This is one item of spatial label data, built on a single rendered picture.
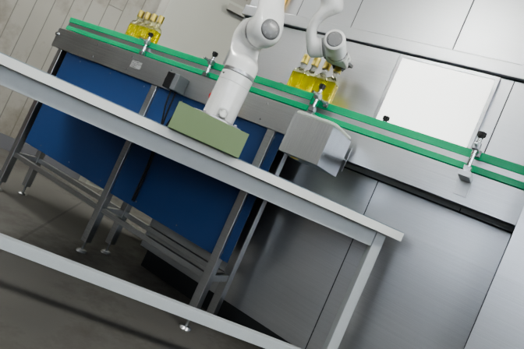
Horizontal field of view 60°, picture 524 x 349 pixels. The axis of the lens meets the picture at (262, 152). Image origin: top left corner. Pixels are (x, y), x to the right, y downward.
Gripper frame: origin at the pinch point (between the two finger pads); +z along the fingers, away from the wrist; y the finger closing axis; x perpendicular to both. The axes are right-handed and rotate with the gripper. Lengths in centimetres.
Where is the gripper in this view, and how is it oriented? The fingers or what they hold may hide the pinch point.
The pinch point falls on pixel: (338, 65)
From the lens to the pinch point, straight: 210.7
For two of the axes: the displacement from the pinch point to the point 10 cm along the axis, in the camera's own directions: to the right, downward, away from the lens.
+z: 2.2, 1.4, 9.7
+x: -4.1, 9.1, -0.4
